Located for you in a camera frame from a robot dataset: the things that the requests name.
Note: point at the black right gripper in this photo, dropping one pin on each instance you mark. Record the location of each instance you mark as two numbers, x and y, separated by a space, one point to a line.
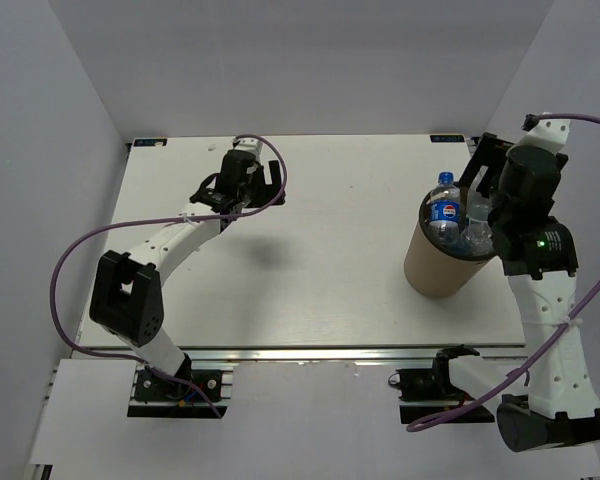
490 152

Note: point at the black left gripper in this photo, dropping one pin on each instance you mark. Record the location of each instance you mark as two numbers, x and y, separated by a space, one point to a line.
266 191

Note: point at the small bottle blue cap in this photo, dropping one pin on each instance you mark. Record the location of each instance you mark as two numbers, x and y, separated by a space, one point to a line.
444 216

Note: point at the clear bottle green white label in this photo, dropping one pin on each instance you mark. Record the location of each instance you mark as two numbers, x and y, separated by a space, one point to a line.
477 231

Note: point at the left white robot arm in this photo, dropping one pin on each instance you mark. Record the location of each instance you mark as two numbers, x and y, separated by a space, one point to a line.
127 298

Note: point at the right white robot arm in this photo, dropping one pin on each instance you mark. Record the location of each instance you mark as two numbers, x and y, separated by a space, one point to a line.
550 402

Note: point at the brown cylindrical bin black rim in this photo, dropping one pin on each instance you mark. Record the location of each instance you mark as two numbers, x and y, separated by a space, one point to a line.
435 271

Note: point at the right blue logo sticker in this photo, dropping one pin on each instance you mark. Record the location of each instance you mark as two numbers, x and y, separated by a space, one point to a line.
447 138

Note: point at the blue logo sticker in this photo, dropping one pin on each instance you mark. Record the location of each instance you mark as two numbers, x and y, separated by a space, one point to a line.
447 138
149 142

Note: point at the left blue logo sticker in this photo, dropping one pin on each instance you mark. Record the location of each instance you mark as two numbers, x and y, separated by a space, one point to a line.
149 142

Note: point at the aluminium right side rail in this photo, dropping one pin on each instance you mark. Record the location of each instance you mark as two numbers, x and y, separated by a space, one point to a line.
472 144

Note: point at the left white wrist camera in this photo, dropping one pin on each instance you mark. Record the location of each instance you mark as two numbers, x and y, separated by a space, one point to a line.
248 144

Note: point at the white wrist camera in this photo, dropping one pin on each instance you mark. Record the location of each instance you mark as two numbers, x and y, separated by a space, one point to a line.
248 144
548 134

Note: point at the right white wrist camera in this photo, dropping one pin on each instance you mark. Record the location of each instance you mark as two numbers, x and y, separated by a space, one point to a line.
548 134

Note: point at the aluminium front table rail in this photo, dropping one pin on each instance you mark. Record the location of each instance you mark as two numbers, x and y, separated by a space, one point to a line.
373 355

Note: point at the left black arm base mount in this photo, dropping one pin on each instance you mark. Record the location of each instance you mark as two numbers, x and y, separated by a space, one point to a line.
153 397

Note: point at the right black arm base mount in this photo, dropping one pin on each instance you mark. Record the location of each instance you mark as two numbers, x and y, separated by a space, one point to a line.
424 391

